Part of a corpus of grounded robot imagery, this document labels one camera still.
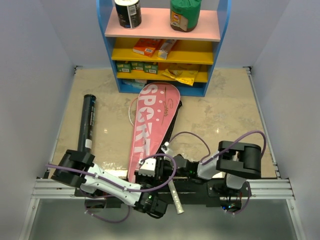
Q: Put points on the black white can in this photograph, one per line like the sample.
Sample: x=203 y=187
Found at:
x=129 y=13

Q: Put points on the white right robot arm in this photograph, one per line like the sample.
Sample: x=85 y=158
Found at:
x=239 y=161

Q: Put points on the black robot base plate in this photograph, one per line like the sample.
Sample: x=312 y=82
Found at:
x=213 y=193

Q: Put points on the green box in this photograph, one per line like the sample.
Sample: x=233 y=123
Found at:
x=151 y=67
x=137 y=65
x=123 y=66

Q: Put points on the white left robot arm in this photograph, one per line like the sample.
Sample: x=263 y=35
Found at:
x=78 y=170

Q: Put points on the pink sport racket bag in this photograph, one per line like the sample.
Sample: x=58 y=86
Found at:
x=156 y=106

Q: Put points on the teal tissue pack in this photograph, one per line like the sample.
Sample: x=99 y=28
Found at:
x=135 y=83

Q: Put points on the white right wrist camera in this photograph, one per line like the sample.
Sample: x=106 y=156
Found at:
x=165 y=148

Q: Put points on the orange box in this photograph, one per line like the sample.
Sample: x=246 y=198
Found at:
x=146 y=46

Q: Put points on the brown snack packet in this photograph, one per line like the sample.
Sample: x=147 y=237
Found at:
x=165 y=48

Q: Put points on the black shuttlecock tube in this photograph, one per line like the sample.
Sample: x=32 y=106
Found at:
x=85 y=138

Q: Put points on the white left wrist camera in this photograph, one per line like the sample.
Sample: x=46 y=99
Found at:
x=148 y=167

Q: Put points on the blue shelf unit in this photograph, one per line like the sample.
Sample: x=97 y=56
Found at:
x=178 y=44

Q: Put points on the green box right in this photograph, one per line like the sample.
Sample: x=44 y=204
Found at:
x=151 y=67

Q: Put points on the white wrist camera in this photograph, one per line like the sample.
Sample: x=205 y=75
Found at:
x=165 y=148
x=148 y=167

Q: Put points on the green box left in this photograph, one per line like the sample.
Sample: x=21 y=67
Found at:
x=123 y=66

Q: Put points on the yellow snack bag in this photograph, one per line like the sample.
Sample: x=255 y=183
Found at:
x=183 y=76

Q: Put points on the green wrapped jar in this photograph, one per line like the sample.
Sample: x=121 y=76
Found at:
x=184 y=14

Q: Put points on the pink badminton racket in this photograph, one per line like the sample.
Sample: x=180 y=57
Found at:
x=176 y=200

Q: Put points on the green box middle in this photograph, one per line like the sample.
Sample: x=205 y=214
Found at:
x=137 y=65

